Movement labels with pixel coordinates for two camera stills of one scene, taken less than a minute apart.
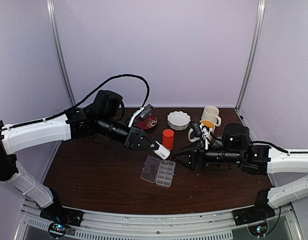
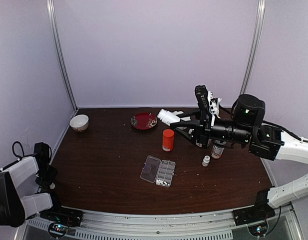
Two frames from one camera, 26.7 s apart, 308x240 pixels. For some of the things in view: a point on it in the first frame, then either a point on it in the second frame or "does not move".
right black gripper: [195, 155] → [201, 133]
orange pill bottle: [168, 139] does not move
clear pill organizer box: [161, 172] does not move
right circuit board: [258, 230] does not move
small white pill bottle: [161, 152] → [167, 117]
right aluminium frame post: [255, 41] does not move
